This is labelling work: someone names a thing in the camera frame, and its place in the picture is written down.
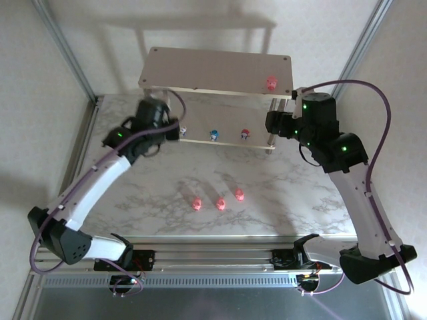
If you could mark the red-capped plastic figure toy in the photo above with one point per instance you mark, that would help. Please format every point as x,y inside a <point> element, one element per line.
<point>245,134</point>

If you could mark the pink plastic pig toy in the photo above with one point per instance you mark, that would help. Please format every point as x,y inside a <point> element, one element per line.
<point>272,82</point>
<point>220,204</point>
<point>197,204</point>
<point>239,195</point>

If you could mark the white plastic figure toy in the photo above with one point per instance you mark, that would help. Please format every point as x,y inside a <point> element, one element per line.
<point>183,130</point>

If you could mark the blue plastic figure toy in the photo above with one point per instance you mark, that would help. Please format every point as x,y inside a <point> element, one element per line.
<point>214,135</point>

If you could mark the two-tier shelf with steel legs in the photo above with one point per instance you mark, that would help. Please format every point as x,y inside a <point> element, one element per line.
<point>213,70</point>

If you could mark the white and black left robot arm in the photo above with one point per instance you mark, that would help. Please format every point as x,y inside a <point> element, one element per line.
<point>96,186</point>

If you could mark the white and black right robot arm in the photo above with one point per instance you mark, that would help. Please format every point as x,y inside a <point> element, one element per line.
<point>360,200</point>

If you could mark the slotted metal vent strip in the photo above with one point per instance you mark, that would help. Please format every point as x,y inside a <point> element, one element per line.
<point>200,281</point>

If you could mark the grey front panel sheet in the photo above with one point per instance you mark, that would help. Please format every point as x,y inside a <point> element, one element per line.
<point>213,305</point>

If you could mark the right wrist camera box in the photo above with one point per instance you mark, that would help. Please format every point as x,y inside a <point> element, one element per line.
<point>295,110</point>

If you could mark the aluminium side frame rail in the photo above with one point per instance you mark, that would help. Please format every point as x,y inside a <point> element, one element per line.
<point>84,146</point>

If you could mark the aluminium frame corner post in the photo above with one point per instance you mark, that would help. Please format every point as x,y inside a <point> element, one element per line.
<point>67,50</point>
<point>361,50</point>

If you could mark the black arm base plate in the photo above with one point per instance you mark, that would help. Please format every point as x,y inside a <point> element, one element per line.
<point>143,258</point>
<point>282,258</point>

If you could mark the aluminium front frame rails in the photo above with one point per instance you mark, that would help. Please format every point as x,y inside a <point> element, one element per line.
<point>213,256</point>

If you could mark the aluminium front frame bar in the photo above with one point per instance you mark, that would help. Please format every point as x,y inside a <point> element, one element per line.
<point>400,296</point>
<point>25,298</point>

